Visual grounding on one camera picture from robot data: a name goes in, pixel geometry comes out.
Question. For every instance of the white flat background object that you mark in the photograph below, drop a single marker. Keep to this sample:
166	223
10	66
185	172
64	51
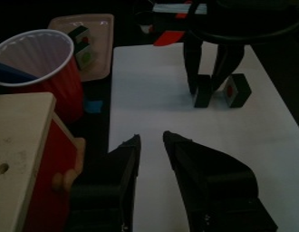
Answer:
171	8

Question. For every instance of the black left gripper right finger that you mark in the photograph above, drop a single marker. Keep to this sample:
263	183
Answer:
215	187

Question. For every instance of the blue tape patch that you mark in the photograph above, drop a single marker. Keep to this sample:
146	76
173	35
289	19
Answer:
94	106

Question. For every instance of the toy sushi piece green centre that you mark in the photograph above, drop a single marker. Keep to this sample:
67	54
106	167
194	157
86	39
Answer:
84	56

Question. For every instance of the blue toy knife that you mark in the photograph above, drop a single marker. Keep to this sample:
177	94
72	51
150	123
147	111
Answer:
10	74

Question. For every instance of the wooden toy box red side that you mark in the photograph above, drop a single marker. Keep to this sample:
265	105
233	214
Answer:
22	145

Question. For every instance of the red plastic cup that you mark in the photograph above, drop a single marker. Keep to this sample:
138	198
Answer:
46	60

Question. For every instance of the pink rectangular plate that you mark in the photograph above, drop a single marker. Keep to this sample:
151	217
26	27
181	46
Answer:
99	42

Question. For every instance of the white cutting board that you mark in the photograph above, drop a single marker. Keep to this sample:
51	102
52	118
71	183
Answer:
163	105

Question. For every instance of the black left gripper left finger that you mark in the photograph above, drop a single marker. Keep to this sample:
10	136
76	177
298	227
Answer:
111	187

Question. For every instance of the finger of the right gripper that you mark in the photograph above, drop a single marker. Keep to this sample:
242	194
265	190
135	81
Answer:
230	59
193	60

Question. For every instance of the toy sushi piece red centre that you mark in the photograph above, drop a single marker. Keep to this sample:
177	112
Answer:
238	90
80	34

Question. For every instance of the red tape strip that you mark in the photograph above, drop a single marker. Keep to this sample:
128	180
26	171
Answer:
170	37

